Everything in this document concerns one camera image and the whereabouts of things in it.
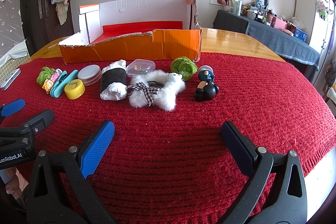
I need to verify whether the white wardrobe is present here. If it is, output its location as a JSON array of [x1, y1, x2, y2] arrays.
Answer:
[[294, 0, 334, 53]]

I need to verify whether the dark wooden door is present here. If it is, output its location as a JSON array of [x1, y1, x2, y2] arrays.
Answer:
[[20, 0, 74, 56]]

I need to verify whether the white round container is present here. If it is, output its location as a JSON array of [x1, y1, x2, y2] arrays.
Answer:
[[77, 64, 102, 86]]

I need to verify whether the white fluffy star plush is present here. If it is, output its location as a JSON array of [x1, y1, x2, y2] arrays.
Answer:
[[127, 70, 185, 111]]

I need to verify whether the red knitted table mat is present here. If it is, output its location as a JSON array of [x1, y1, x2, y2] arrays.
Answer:
[[1, 53, 335, 223]]

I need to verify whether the white phone device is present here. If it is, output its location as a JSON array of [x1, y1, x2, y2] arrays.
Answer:
[[1, 68, 21, 90]]

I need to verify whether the green scrunchie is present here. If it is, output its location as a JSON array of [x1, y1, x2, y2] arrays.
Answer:
[[170, 57, 198, 81], [37, 67, 55, 86]]

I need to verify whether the yellow round cap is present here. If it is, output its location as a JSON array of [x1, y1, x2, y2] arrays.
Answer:
[[64, 79, 85, 100]]

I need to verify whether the clear small plastic box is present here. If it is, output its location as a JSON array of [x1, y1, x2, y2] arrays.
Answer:
[[126, 59, 155, 77]]

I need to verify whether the side table blue cloth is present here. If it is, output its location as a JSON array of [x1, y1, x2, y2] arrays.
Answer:
[[213, 10, 319, 79]]

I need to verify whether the blue black figurine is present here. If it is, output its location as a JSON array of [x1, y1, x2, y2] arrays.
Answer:
[[194, 65, 219, 102]]

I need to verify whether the black white cloth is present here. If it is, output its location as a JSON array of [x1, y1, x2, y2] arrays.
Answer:
[[100, 60, 127, 101]]

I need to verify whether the teal plastic clip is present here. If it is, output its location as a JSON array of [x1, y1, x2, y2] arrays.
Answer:
[[50, 69, 79, 98]]

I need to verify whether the pink yellow doll figure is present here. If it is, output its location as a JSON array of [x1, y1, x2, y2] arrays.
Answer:
[[42, 68, 63, 94]]

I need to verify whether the orange cardboard box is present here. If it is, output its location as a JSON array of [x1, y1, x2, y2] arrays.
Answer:
[[59, 0, 202, 64]]

